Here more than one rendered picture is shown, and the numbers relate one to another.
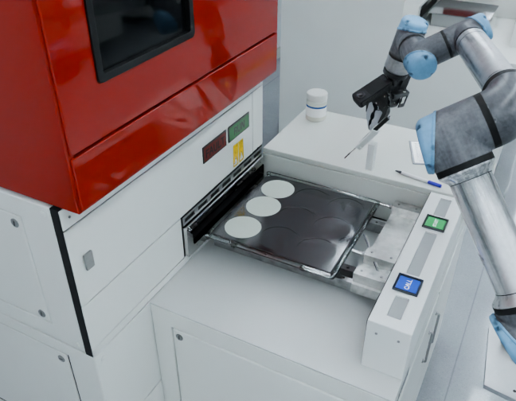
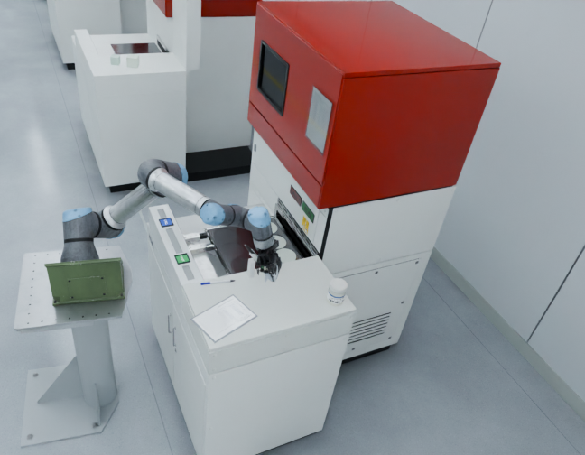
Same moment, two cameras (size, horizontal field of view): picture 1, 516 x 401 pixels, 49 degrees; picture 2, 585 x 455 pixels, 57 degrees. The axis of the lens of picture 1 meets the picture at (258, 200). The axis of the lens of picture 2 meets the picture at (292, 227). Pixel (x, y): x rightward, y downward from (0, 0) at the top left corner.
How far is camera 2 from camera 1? 300 cm
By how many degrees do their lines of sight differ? 90
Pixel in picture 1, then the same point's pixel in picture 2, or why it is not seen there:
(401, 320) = (156, 209)
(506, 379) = (112, 251)
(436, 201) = (194, 274)
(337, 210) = (243, 261)
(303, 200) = not seen: hidden behind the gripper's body
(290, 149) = (304, 263)
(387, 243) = (203, 263)
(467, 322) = not seen: outside the picture
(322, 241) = (227, 241)
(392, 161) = (246, 289)
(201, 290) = not seen: hidden behind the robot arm
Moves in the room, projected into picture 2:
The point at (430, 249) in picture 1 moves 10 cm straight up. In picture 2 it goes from (172, 245) to (172, 227)
